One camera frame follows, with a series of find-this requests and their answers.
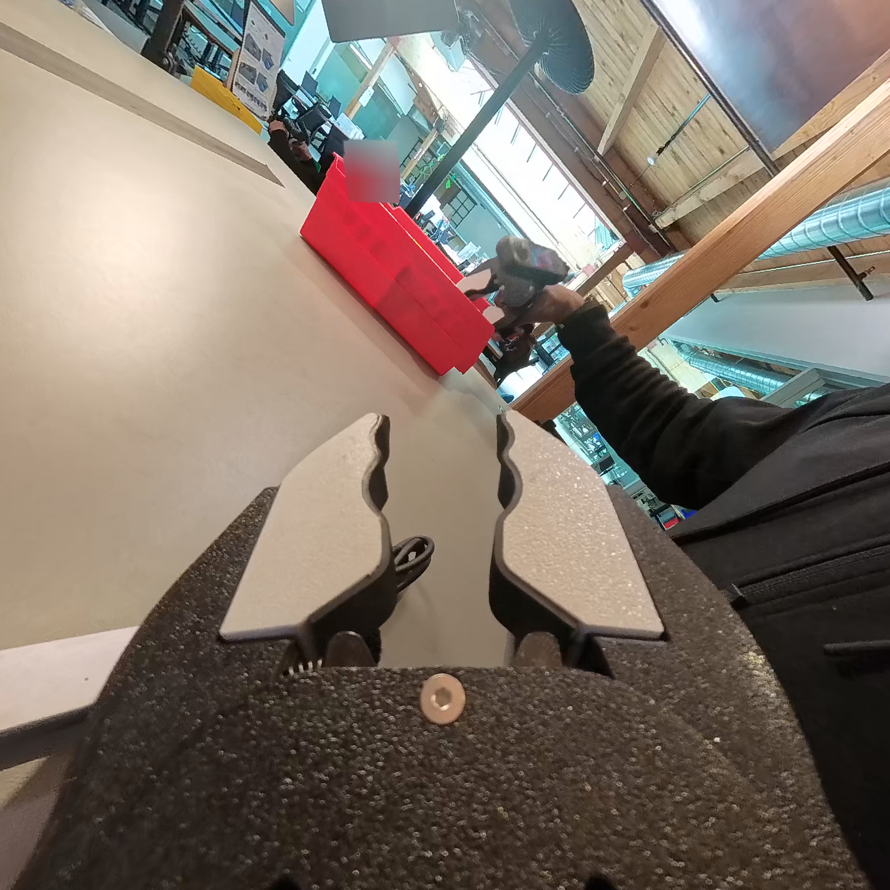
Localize black cable bundle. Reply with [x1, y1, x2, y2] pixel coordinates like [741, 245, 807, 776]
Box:
[388, 535, 436, 600]

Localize metal air duct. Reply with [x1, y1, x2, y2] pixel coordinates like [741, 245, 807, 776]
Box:
[622, 177, 890, 296]

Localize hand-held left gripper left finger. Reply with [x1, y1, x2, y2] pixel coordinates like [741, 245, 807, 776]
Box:
[220, 413, 399, 658]

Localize person's right hand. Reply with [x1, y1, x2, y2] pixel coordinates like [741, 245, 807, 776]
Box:
[518, 285, 591, 329]

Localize yellow plastic bin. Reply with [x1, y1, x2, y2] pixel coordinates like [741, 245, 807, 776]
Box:
[189, 66, 264, 135]

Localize wooden post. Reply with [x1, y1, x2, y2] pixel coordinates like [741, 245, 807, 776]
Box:
[511, 90, 890, 421]

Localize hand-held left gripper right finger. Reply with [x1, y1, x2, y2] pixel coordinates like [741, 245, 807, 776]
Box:
[489, 412, 666, 658]

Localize person's right forearm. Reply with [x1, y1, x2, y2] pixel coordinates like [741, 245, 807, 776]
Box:
[556, 302, 773, 512]

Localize black pole stand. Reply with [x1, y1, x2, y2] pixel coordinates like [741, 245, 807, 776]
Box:
[403, 0, 595, 218]

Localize printed poster board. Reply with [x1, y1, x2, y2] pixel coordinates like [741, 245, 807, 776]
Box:
[226, 0, 287, 119]

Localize red plastic bin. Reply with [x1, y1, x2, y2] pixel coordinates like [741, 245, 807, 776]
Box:
[300, 153, 493, 376]

